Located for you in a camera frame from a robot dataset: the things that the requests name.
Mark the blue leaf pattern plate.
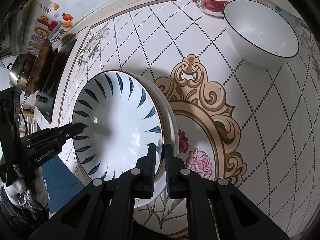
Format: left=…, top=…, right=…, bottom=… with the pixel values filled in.
left=72, top=70, right=165, bottom=180

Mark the white bowl with black rim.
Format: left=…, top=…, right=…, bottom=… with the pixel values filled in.
left=223, top=0, right=299, bottom=69

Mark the white gloved left hand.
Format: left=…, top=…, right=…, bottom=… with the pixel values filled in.
left=4, top=167, right=48, bottom=206

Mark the black gas stove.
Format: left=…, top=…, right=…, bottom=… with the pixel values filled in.
left=35, top=39, right=77, bottom=124

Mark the white plate underneath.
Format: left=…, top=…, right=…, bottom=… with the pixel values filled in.
left=134, top=74, right=178, bottom=208

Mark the dark wok pan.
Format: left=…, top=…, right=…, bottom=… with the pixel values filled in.
left=25, top=39, right=53, bottom=96

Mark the steel pot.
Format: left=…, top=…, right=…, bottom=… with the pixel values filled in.
left=9, top=53, right=36, bottom=90

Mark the patterned floral table mat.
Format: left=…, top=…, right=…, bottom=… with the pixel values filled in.
left=57, top=0, right=319, bottom=236

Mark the colourful cartoon poster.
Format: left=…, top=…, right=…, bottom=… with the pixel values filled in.
left=22, top=3, right=74, bottom=54

